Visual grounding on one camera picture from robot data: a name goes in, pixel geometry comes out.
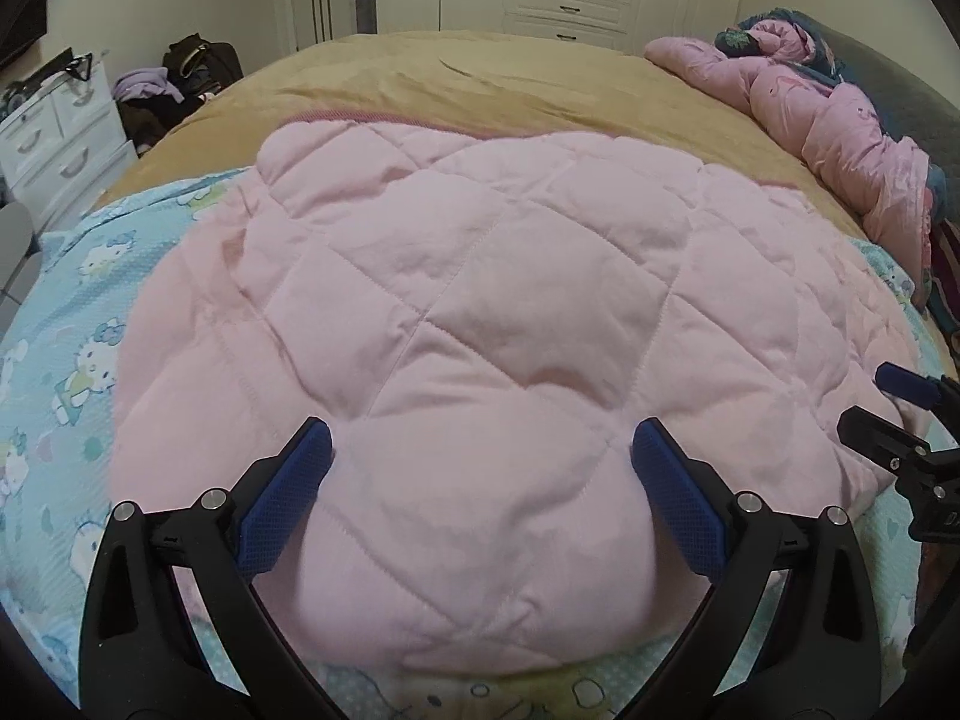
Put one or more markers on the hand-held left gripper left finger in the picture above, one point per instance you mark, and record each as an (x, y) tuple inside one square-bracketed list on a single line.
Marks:
[(289, 502)]

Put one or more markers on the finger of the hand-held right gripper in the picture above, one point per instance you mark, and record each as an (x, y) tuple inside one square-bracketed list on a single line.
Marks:
[(870, 431), (904, 384)]

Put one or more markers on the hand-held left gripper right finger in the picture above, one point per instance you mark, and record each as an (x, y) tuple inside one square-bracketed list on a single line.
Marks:
[(675, 502)]

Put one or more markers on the pink quilted blanket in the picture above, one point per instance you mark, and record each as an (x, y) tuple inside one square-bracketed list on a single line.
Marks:
[(480, 315)]

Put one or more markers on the pile of dark clothes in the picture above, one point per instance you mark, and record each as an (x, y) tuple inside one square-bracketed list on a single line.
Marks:
[(150, 120)]

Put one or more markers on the dark patterned cloth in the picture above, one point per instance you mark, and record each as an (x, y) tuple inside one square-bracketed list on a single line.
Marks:
[(945, 262)]

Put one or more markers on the pink printed quilt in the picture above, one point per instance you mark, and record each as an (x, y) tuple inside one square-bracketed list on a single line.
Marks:
[(840, 142)]

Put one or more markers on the blue cartoon print blanket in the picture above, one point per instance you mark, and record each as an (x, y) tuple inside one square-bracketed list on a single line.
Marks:
[(67, 360)]

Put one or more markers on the grey headboard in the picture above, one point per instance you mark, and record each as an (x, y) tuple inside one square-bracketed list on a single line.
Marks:
[(892, 79)]

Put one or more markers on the white plastic drawer unit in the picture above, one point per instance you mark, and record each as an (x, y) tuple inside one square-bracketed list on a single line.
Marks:
[(52, 142)]

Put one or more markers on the black bag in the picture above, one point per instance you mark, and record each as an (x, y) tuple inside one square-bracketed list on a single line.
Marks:
[(217, 64)]

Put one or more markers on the purple cloth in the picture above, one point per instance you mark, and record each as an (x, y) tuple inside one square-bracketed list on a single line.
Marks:
[(146, 81)]

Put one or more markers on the tan bed cover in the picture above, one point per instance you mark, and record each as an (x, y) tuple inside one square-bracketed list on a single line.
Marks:
[(525, 82)]

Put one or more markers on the black wall television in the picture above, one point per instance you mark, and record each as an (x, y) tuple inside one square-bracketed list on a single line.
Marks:
[(19, 22)]

